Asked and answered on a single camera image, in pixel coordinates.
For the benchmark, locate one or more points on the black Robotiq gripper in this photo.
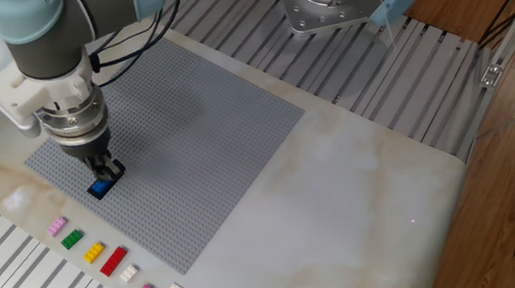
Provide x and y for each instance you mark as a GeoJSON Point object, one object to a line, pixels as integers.
{"type": "Point", "coordinates": [89, 147]}

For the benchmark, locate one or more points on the blue Lego brick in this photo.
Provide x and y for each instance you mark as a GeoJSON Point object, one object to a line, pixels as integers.
{"type": "Point", "coordinates": [102, 187]}

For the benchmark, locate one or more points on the dark navy Lego plate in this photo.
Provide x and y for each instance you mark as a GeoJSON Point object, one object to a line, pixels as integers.
{"type": "Point", "coordinates": [91, 191]}

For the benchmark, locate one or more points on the light pink Lego brick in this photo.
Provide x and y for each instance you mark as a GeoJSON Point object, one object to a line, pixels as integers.
{"type": "Point", "coordinates": [57, 226]}

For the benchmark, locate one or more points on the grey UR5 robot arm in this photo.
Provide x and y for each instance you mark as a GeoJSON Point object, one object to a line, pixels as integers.
{"type": "Point", "coordinates": [51, 41]}

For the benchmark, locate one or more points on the green Lego brick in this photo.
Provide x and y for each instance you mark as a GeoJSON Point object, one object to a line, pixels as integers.
{"type": "Point", "coordinates": [72, 239]}

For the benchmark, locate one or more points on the grey Lego baseplate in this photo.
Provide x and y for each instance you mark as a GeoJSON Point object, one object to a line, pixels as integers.
{"type": "Point", "coordinates": [188, 153]}

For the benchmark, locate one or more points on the yellow Lego brick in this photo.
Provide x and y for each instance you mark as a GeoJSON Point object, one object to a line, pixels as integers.
{"type": "Point", "coordinates": [94, 252]}

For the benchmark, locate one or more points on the red Lego brick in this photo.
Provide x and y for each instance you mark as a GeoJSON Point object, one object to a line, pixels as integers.
{"type": "Point", "coordinates": [113, 261]}

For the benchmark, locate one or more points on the small white Lego brick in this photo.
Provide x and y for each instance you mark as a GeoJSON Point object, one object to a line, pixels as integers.
{"type": "Point", "coordinates": [128, 273]}

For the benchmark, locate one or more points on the white marble slab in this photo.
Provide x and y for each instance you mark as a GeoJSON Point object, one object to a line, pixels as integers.
{"type": "Point", "coordinates": [322, 205]}

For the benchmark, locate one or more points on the white zip tie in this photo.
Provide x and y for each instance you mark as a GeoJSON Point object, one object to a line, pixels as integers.
{"type": "Point", "coordinates": [389, 29]}

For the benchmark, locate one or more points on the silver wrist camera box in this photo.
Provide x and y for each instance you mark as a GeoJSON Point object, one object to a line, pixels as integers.
{"type": "Point", "coordinates": [27, 123]}

